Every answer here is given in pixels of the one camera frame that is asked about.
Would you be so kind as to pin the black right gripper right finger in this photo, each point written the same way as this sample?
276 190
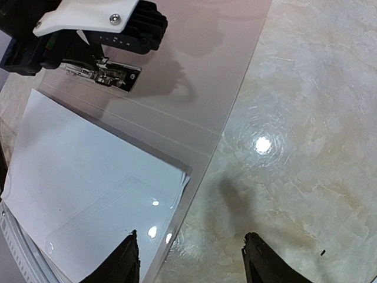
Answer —
263 264

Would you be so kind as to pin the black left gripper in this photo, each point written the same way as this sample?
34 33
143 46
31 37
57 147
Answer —
27 53

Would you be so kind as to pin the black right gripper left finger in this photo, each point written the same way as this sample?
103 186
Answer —
121 266

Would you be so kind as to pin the brown paper folder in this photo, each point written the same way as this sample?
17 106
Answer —
182 99

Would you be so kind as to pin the metal folder clip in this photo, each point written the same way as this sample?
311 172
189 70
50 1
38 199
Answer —
109 74

